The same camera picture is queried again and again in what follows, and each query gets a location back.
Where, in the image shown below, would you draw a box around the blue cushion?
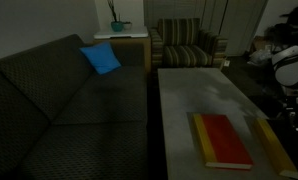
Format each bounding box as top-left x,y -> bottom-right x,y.
78,40 -> 123,76

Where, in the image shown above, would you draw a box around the grey coffee table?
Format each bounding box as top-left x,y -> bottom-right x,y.
157,67 -> 298,180

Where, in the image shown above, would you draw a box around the brown cardboard box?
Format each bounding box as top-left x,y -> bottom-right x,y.
252,34 -> 273,53

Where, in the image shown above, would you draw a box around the striped armchair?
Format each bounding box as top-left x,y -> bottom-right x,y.
148,17 -> 229,70

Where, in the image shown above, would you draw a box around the teal pot with plant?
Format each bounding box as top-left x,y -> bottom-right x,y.
106,0 -> 124,33

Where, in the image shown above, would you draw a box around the window blinds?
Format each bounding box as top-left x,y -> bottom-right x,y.
142,0 -> 207,29

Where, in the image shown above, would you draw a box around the dark clutter pile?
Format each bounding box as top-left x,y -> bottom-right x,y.
265,1 -> 298,48

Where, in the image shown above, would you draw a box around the white plastic bag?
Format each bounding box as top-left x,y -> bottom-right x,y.
247,48 -> 275,66

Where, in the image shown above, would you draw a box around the red book with yellow spine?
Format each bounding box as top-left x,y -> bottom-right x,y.
191,113 -> 255,171

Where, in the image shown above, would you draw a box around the wooden side table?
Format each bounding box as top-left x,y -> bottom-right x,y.
92,35 -> 153,75

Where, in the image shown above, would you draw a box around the small white pot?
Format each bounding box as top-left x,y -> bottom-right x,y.
122,21 -> 133,31

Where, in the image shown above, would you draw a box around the white closet doors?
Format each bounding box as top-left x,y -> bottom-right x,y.
202,0 -> 269,57

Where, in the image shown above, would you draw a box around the dark grey patterned sofa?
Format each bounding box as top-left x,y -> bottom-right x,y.
0,33 -> 153,180

